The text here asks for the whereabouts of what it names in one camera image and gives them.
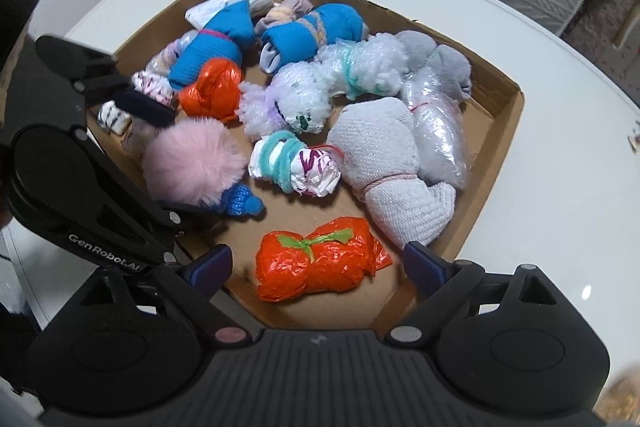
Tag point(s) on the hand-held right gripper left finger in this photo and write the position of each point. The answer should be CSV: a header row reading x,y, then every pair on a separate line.
x,y
212,267

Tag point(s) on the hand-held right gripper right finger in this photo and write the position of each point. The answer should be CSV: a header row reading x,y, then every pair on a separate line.
x,y
425,267

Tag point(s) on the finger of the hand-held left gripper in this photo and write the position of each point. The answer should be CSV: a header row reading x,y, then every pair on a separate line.
x,y
150,212
147,107

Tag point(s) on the small white purple patterned bundle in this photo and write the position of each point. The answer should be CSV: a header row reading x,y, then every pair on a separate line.
x,y
152,87

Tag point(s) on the small white striped bundle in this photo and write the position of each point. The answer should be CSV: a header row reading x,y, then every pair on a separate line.
x,y
114,117

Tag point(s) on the translucent lilac plastic bundle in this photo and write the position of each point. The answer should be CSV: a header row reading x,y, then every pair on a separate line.
x,y
167,54

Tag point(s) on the pink fur pompom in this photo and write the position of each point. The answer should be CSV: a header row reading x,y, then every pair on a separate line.
x,y
190,162

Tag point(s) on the plain orange plastic bundle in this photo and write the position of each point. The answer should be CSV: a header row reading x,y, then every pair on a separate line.
x,y
210,87

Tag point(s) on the blue knit ball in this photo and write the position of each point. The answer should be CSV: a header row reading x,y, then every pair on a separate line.
x,y
240,199

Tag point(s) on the blue sock bundle pink band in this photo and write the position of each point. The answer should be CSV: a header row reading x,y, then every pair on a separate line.
x,y
215,52

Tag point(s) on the orange plastic bundle green tie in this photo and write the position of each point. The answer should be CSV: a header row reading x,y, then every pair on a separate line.
x,y
300,272

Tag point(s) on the shallow cardboard box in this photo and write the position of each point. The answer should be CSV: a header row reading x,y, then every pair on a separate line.
x,y
345,307

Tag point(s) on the large white knit sock bundle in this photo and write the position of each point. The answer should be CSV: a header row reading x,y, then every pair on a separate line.
x,y
375,142

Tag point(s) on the white purple bundle teal wrap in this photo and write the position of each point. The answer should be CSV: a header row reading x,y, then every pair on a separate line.
x,y
310,167

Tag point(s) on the clear plastic bag bundle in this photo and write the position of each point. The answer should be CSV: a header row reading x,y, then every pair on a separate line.
x,y
440,127

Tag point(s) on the white foam bundle lilac tie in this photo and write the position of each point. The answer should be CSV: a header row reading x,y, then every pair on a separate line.
x,y
300,92

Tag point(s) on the lilac sock bundle yellow band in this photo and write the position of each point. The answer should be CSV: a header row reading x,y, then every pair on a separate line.
x,y
285,14

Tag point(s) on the grey sock bundle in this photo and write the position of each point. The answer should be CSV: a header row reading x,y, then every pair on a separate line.
x,y
445,67

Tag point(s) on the white foam bundle teal tie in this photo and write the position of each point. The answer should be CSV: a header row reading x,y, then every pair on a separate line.
x,y
380,57

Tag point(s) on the tan speckled object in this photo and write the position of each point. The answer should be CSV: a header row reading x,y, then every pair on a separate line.
x,y
620,399

